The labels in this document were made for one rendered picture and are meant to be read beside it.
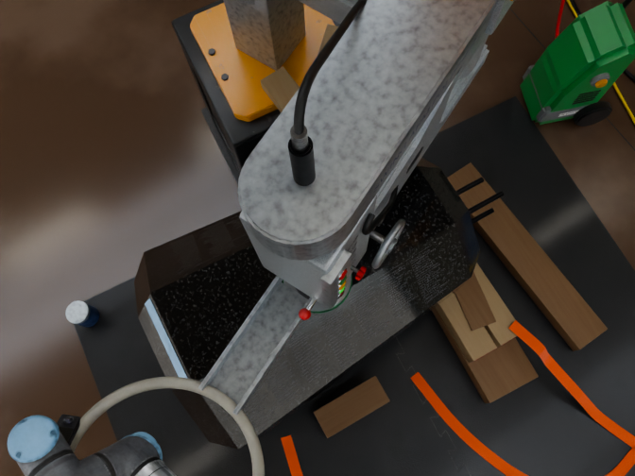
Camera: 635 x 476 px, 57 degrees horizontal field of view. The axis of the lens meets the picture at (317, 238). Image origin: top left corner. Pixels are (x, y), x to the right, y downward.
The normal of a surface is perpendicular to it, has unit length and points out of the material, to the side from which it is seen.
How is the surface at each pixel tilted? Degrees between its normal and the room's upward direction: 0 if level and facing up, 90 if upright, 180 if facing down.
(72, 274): 0
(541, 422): 0
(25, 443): 24
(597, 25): 34
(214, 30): 0
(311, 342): 45
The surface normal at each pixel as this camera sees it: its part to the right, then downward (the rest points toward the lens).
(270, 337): -0.01, -0.31
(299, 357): 0.35, 0.37
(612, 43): -0.57, -0.13
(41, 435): 0.11, -0.63
